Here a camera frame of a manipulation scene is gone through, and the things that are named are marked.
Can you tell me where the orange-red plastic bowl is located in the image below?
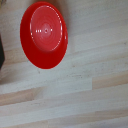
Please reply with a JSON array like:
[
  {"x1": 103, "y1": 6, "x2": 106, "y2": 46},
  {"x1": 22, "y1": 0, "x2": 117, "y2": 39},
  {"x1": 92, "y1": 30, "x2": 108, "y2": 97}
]
[{"x1": 19, "y1": 1, "x2": 69, "y2": 70}]

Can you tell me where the dark grey block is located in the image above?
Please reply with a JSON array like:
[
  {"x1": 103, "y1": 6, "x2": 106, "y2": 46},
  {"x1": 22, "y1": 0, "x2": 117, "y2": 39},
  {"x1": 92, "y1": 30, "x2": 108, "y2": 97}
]
[{"x1": 0, "y1": 35, "x2": 6, "y2": 70}]

